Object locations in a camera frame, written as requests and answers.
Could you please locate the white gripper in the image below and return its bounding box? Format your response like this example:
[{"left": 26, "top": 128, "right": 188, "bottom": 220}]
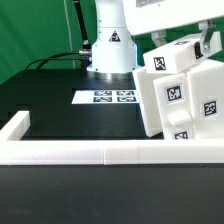
[{"left": 123, "top": 0, "right": 224, "bottom": 59}]

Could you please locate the white cabinet top block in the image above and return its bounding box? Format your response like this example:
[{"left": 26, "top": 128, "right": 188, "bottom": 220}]
[{"left": 143, "top": 31, "right": 222, "bottom": 75}]

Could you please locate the white cabinet door with knob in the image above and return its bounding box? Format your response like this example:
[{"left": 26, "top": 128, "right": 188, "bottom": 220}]
[{"left": 187, "top": 59, "right": 224, "bottom": 139}]

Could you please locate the white cabinet door panel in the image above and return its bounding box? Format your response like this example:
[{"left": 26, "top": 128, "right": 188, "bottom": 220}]
[{"left": 154, "top": 73, "right": 194, "bottom": 140}]

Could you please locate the white cabinet body box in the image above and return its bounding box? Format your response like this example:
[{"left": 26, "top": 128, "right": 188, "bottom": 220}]
[{"left": 133, "top": 59, "right": 224, "bottom": 140}]

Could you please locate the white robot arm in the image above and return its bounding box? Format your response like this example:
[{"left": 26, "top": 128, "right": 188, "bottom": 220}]
[{"left": 88, "top": 0, "right": 224, "bottom": 78}]

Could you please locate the black corrugated hose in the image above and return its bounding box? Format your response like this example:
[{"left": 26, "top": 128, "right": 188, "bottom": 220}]
[{"left": 72, "top": 0, "right": 92, "bottom": 51}]

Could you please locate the black cable bundle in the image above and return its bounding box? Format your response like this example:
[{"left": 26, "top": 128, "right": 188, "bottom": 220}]
[{"left": 25, "top": 49, "right": 93, "bottom": 70}]

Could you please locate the white marker base plate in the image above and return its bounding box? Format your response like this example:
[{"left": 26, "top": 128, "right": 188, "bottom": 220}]
[{"left": 72, "top": 90, "right": 138, "bottom": 104}]

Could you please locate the white U-shaped workspace frame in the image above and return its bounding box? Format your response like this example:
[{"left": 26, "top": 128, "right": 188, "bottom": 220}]
[{"left": 0, "top": 111, "right": 224, "bottom": 165}]

